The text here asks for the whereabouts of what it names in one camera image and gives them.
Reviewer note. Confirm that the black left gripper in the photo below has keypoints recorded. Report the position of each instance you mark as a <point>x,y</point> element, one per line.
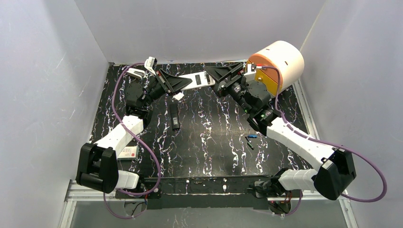
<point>162,80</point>

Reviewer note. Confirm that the white battery box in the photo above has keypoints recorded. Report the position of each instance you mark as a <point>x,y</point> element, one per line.
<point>129,153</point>

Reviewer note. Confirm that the round orange drawer cabinet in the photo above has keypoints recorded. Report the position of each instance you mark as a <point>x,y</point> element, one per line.
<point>288,65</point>

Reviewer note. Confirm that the black green battery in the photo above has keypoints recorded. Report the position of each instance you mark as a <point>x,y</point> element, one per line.
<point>250,146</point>

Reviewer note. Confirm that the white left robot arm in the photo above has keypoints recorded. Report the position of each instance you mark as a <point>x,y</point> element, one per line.
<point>97,166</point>

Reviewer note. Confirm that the white remote control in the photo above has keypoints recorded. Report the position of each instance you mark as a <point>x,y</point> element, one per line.
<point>200,80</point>

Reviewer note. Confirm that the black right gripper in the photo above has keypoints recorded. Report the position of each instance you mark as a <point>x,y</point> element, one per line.
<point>226,81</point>

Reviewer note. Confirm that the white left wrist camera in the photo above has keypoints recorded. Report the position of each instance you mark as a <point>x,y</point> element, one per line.
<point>150,65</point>

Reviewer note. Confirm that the white remote battery cover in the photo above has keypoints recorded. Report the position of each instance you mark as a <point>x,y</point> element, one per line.
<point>178,96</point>

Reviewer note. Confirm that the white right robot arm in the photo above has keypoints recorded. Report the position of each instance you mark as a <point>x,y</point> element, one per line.
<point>332,168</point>

